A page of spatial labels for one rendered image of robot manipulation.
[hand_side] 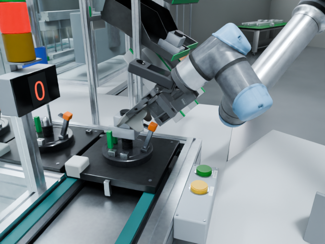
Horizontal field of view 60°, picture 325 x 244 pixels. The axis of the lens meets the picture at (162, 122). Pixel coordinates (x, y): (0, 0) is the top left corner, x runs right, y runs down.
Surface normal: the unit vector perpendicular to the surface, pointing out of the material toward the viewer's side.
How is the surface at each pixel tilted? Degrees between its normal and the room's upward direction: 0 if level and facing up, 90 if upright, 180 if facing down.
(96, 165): 0
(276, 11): 90
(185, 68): 70
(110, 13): 90
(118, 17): 90
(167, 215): 0
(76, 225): 0
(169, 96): 90
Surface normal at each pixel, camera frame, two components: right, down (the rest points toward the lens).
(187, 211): 0.00, -0.91
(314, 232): -0.70, 0.29
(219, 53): -0.40, -0.10
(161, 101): -0.29, 0.39
